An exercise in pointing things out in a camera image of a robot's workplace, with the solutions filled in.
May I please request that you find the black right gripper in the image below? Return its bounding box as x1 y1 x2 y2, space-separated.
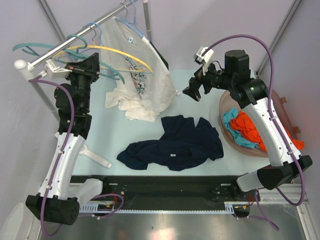
182 58 235 102

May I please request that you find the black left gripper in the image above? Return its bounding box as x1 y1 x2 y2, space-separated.
63 52 100 112

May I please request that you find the green hanger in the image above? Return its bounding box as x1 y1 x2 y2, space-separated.
12 34 126 85

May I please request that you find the navy blue t-shirt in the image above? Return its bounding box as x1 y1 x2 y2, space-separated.
116 115 224 172

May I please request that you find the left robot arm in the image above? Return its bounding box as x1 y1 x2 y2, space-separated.
25 52 111 225

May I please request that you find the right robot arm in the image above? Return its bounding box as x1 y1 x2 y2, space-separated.
182 46 313 201

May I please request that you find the white printed t-shirt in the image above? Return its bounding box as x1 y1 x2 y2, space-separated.
100 17 179 122

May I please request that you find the yellow hanger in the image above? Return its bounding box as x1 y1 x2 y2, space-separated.
53 45 154 73

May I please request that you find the light blue hanger with shirt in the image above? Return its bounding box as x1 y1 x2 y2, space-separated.
115 0 149 40

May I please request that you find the turquoise garment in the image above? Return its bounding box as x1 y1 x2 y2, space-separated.
222 107 256 148

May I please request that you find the orange garment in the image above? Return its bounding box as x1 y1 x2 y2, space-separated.
229 110 305 152

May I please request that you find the pink translucent plastic basket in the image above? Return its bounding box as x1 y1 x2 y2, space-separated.
219 90 305 158

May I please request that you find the silver clothes rack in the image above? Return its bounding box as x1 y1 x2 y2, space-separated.
13 0 153 168

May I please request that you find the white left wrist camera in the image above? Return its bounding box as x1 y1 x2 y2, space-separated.
39 59 72 79

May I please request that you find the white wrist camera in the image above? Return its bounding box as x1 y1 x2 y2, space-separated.
39 59 72 79
193 46 214 76

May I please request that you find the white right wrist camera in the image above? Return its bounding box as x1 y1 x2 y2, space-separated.
193 46 214 76

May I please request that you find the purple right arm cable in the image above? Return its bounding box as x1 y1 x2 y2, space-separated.
203 34 308 207

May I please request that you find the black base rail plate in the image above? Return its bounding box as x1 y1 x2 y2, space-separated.
71 175 255 214

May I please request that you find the aluminium extrusion rail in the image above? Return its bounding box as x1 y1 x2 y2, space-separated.
258 183 302 204

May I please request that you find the white slotted cable duct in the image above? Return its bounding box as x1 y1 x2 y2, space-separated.
78 201 237 215

